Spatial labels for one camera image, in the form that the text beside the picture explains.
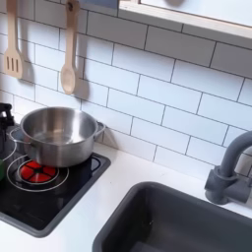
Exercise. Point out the wooden slotted spatula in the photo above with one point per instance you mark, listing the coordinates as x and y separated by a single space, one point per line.
13 62

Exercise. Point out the steel pot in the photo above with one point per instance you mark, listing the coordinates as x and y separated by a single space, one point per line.
59 151

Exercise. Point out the wooden spoon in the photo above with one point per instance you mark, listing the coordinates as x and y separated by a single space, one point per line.
68 78

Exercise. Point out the black toy stove top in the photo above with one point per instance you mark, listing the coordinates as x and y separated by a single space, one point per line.
49 210

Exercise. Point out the grey extractor hood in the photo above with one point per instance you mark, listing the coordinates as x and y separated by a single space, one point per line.
98 3

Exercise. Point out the dark grey sink basin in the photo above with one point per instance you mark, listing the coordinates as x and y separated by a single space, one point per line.
183 223

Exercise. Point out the dark grey tap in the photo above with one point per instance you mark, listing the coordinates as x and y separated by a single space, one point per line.
223 183

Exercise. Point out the white toy microwave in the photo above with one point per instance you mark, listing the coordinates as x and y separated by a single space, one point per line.
213 10

